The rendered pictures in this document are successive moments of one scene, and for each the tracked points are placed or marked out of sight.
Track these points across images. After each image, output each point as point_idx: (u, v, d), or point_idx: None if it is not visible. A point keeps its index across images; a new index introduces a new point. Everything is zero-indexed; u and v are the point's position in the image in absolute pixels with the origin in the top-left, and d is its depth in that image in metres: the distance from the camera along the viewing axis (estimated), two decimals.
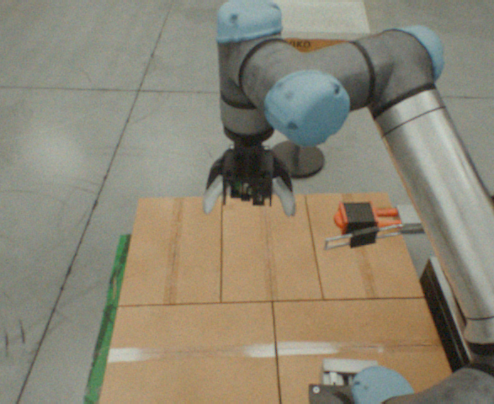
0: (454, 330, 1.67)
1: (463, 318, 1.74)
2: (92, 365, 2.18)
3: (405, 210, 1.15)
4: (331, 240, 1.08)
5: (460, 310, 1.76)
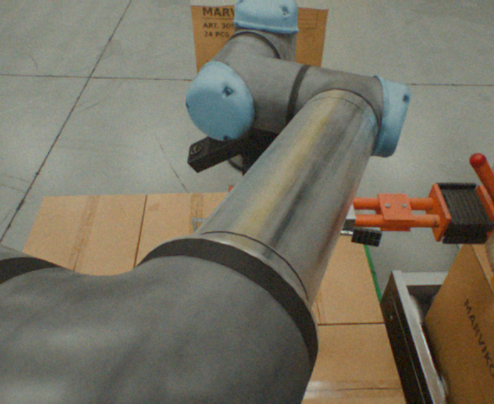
0: (418, 369, 1.27)
1: (432, 351, 1.35)
2: None
3: None
4: (200, 221, 0.75)
5: (428, 341, 1.37)
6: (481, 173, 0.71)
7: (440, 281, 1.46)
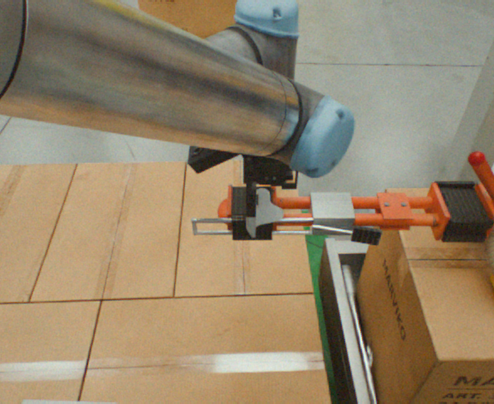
0: (342, 339, 1.16)
1: (361, 321, 1.24)
2: None
3: (321, 200, 0.78)
4: (200, 221, 0.75)
5: (359, 311, 1.26)
6: (480, 172, 0.71)
7: None
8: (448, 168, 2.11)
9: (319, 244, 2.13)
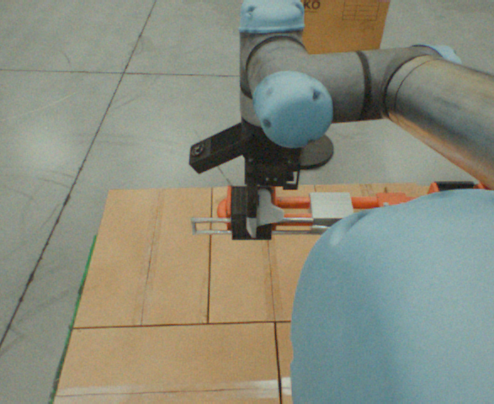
0: None
1: None
2: (50, 396, 1.77)
3: (321, 200, 0.78)
4: (199, 221, 0.75)
5: None
6: None
7: None
8: None
9: None
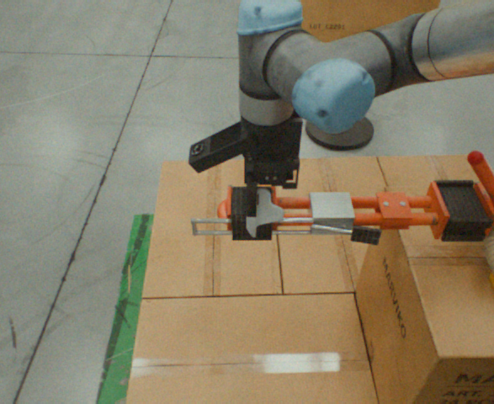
0: None
1: None
2: (103, 377, 1.69)
3: (321, 200, 0.78)
4: (199, 222, 0.75)
5: None
6: (479, 171, 0.71)
7: None
8: None
9: None
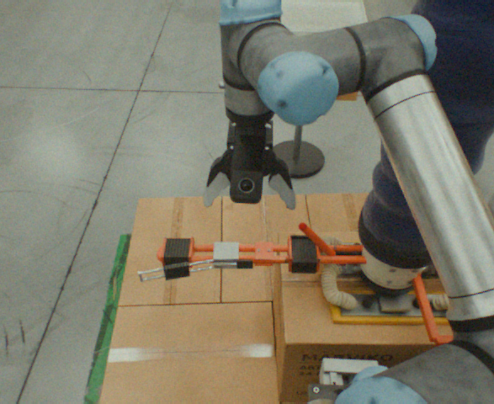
0: None
1: None
2: (92, 365, 2.18)
3: (220, 247, 1.28)
4: (144, 273, 1.22)
5: None
6: (305, 233, 1.21)
7: None
8: None
9: None
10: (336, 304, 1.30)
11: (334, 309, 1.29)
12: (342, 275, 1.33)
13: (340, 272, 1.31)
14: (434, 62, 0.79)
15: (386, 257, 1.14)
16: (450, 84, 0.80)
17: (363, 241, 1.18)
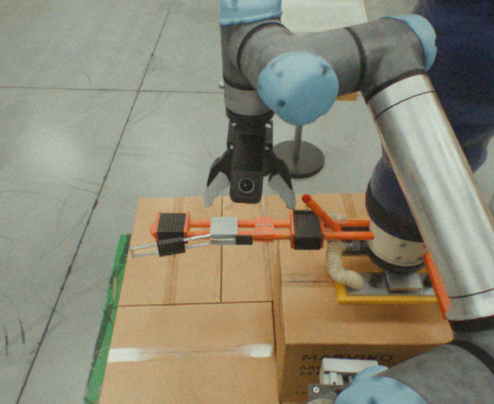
0: None
1: None
2: (92, 365, 2.18)
3: (217, 222, 1.20)
4: (135, 248, 1.14)
5: None
6: (309, 206, 1.13)
7: None
8: None
9: None
10: (342, 284, 1.22)
11: (340, 288, 1.21)
12: (348, 253, 1.25)
13: (345, 249, 1.23)
14: (434, 63, 0.79)
15: (396, 230, 1.06)
16: (450, 85, 0.79)
17: (372, 214, 1.10)
